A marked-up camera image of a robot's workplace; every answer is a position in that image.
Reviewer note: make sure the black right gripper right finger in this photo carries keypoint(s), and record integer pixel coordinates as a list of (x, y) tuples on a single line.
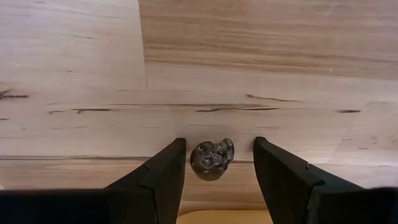
[(311, 205)]

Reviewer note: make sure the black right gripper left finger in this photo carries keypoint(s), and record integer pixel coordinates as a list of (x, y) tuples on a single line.
[(93, 207)]

